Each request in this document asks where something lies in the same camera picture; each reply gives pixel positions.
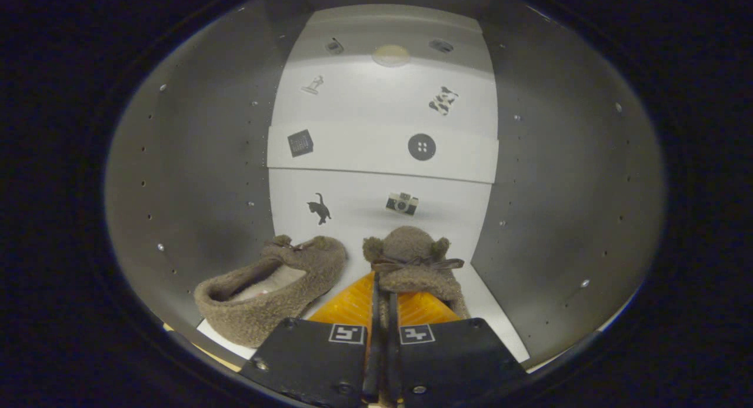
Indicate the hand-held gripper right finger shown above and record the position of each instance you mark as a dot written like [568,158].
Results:
[459,361]

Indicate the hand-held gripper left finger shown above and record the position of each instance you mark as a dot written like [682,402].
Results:
[312,361]

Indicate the brown fuzzy shoe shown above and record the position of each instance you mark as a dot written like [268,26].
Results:
[282,302]
[412,249]

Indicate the grey shoe cabinet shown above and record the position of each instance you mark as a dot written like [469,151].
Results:
[194,161]

